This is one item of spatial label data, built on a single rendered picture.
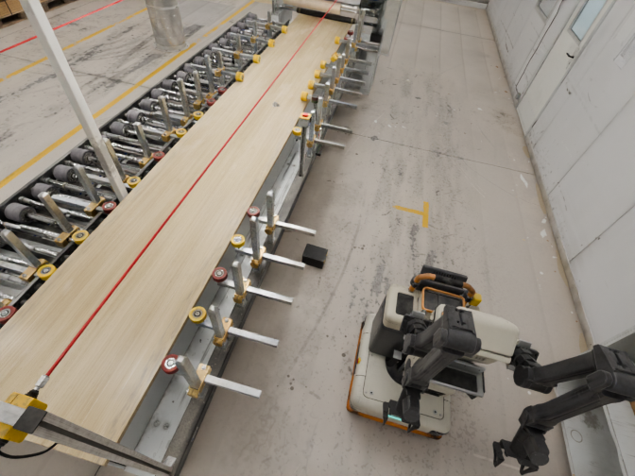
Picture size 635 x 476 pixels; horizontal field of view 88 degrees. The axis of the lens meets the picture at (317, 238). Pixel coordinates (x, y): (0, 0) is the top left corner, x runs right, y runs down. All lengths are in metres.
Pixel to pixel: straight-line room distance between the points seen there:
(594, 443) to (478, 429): 0.71
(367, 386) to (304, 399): 0.47
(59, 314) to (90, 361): 0.31
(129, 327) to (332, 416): 1.41
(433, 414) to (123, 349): 1.76
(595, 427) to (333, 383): 1.76
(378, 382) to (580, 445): 1.36
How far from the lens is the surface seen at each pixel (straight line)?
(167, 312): 1.81
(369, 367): 2.35
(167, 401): 1.95
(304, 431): 2.48
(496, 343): 1.41
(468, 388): 1.65
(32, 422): 0.88
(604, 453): 3.10
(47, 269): 2.20
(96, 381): 1.78
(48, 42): 2.00
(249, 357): 2.60
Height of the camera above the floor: 2.44
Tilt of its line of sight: 50 degrees down
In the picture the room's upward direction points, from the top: 9 degrees clockwise
